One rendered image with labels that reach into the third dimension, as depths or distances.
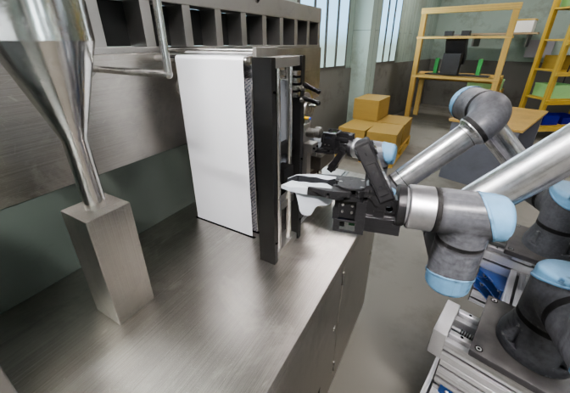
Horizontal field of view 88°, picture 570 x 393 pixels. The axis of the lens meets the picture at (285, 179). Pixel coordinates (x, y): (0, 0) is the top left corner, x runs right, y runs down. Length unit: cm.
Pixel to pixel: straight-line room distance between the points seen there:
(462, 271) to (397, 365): 129
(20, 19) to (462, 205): 68
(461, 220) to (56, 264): 93
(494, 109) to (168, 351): 102
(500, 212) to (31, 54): 71
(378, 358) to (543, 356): 103
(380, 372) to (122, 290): 135
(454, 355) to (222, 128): 87
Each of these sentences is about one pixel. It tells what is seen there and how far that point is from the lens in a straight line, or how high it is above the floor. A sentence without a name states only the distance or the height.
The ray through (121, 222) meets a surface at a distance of 69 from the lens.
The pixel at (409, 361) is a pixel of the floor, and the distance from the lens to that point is 186.
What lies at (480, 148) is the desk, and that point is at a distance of 378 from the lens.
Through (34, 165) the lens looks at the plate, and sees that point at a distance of 88.
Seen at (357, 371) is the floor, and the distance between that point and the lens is 176.
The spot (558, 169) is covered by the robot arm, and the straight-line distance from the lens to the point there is 67.
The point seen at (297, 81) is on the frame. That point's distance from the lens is 76.
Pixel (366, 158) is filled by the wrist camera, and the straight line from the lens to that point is 50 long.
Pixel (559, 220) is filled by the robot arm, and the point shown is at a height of 95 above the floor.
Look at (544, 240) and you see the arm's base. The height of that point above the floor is 87.
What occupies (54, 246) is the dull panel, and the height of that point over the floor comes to 100.
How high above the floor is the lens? 147
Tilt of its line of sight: 25 degrees down
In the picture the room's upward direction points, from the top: straight up
